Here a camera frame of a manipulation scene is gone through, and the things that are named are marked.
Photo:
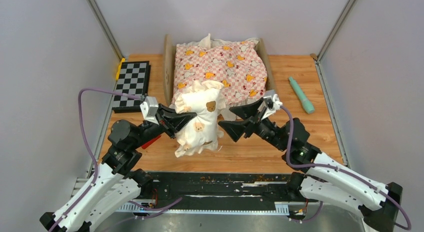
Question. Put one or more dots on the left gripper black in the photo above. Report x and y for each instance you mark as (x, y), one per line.
(174, 121)

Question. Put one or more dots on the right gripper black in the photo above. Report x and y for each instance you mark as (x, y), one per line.
(236, 129)

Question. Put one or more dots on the cream pillow brown spots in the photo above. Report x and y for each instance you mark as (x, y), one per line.
(206, 100)

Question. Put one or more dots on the pink checkered duck cushion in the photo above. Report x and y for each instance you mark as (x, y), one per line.
(235, 64)

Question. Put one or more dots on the wooden pet bed striped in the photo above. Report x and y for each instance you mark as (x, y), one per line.
(168, 66)

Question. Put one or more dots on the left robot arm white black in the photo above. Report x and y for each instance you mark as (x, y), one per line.
(114, 181)

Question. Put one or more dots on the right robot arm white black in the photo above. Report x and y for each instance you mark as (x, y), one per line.
(315, 174)

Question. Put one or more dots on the red white window brick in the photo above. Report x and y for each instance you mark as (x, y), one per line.
(149, 143)

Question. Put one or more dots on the black grey chessboard box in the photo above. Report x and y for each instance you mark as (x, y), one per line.
(133, 78)

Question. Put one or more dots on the teal cylindrical toy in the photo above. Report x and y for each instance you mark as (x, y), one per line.
(305, 102)

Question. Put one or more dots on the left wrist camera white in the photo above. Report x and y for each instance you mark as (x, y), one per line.
(149, 108)

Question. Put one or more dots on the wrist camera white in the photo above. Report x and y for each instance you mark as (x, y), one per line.
(270, 104)
(149, 108)

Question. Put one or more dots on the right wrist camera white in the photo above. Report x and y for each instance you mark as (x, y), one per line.
(270, 104)

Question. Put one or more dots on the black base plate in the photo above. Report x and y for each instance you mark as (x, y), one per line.
(273, 186)

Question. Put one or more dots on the yellow clip on frame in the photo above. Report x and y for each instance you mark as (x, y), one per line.
(119, 68)

